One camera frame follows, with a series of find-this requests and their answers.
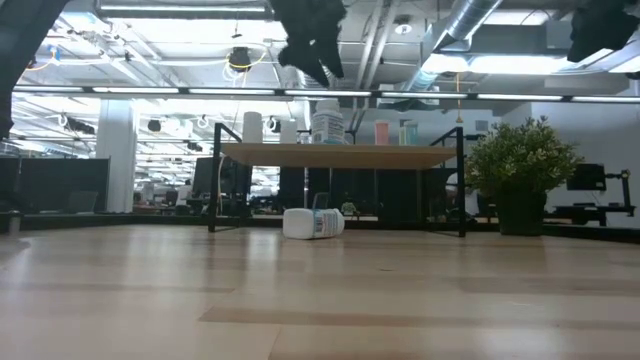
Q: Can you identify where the wooden shelf with black frame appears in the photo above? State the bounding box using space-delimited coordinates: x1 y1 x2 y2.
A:
207 122 467 239

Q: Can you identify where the dark office partition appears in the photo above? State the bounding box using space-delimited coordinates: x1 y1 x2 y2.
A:
0 157 111 216

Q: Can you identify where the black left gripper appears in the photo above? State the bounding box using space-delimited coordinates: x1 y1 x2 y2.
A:
269 0 349 89

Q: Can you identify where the white building column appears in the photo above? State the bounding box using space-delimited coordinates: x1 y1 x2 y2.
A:
95 99 139 214

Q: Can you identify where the large white labelled medicine bottle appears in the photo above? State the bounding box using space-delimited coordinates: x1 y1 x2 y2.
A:
310 98 346 146
282 207 346 241

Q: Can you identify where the bushy green potted plant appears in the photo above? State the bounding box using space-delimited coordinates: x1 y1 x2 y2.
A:
464 115 584 237

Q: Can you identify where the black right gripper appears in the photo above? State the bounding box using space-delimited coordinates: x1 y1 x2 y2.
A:
567 0 640 64

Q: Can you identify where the plain white medicine bottle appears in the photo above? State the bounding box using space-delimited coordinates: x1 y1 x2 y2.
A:
242 110 264 145
279 118 299 145

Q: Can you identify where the smooth silver ceiling duct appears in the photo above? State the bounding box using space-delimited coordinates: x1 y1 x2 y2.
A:
399 0 504 94

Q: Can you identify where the overhead light bar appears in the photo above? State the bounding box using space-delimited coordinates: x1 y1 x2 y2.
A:
0 84 640 104

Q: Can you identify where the black monitor stand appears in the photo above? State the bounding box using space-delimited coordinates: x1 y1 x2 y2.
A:
604 169 636 217

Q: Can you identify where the dark desk monitor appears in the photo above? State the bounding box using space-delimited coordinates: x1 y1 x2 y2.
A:
566 163 608 192

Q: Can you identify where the person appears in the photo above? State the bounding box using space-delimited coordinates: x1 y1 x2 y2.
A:
175 179 194 206

